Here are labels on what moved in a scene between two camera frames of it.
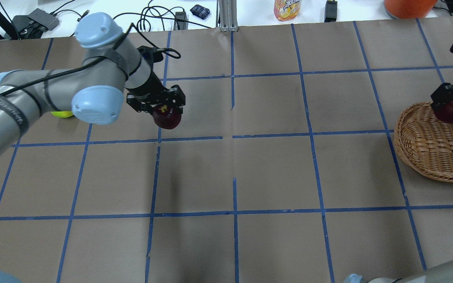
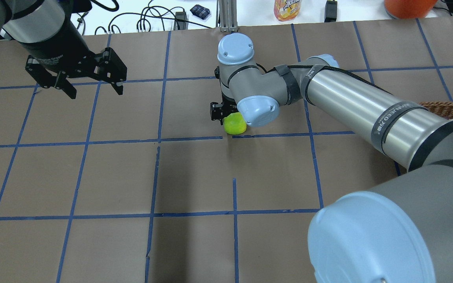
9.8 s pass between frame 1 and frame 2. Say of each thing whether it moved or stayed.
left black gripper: moved
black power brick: stayed
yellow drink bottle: stayed
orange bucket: stayed
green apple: moved
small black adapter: stayed
